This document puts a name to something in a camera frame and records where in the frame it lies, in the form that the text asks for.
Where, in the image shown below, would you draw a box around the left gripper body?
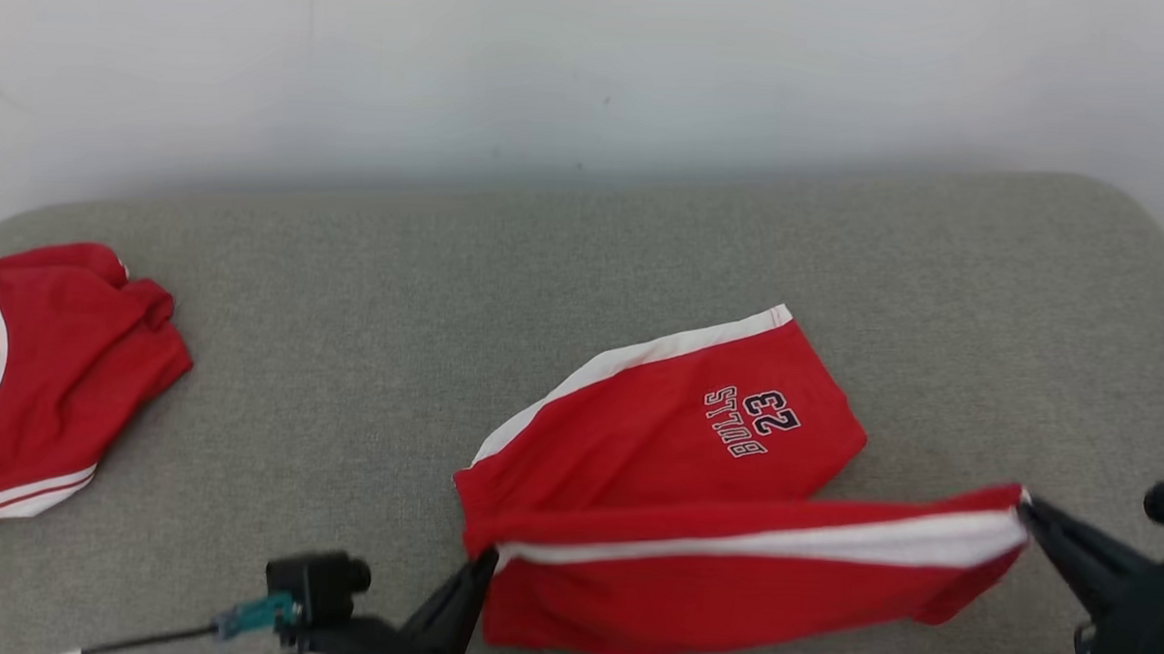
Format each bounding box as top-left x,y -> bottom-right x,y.
285,615 -> 459,654

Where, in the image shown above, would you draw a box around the grey fabric sofa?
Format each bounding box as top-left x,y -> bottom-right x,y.
0,135 -> 1164,654

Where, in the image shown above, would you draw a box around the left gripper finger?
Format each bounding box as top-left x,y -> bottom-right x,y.
402,546 -> 499,654

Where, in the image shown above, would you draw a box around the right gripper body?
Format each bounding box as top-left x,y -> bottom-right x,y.
1074,552 -> 1164,654

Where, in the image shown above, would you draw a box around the red shorts with number print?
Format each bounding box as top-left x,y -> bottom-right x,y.
447,293 -> 1038,654

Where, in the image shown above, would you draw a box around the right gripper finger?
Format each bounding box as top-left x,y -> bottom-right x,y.
1017,517 -> 1114,619
1015,496 -> 1145,581

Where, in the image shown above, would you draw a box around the red jersey with white sleeves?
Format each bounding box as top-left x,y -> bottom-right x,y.
0,239 -> 198,539

